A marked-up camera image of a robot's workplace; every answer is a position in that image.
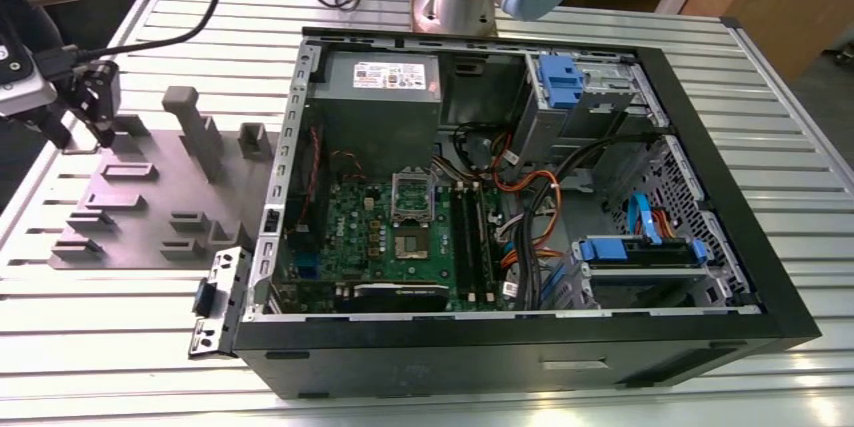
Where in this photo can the blue drive bay latch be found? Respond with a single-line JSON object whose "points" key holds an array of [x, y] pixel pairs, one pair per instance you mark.
{"points": [[560, 79]]}

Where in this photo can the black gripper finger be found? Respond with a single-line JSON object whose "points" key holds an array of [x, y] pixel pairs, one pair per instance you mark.
{"points": [[102, 97], [53, 129]]}

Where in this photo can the grey metal drive cage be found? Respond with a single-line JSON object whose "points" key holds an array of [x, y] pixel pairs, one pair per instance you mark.
{"points": [[553, 122]]}

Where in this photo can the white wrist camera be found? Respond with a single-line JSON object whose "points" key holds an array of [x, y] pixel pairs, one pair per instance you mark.
{"points": [[22, 92]]}

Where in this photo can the hard disk in blue carrier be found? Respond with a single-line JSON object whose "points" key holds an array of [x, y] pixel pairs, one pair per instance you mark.
{"points": [[613, 249]]}

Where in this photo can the green motherboard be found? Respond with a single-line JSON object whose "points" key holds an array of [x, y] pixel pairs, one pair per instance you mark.
{"points": [[347, 247]]}

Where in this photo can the grey parts rack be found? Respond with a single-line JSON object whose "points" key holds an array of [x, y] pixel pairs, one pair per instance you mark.
{"points": [[153, 207]]}

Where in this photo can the black RAM slot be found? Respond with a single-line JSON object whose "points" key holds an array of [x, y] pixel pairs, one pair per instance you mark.
{"points": [[489, 239], [469, 239], [460, 239]]}

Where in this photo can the blue board connector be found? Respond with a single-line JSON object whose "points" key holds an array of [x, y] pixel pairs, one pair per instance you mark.
{"points": [[308, 264]]}

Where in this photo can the black PC case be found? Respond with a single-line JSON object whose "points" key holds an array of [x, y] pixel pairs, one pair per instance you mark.
{"points": [[467, 352]]}

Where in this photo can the grey metal disk bay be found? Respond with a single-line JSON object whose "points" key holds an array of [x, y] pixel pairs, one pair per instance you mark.
{"points": [[667, 273]]}

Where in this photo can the black graphics card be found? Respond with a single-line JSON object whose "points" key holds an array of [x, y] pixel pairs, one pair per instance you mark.
{"points": [[400, 297]]}

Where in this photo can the grey metal card bracket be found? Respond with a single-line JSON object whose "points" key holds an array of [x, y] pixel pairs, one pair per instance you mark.
{"points": [[229, 272]]}

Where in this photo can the CPU socket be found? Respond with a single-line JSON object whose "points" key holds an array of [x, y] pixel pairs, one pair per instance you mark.
{"points": [[411, 246]]}

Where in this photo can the grey power supply unit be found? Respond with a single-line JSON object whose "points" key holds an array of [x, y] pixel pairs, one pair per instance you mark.
{"points": [[373, 132]]}

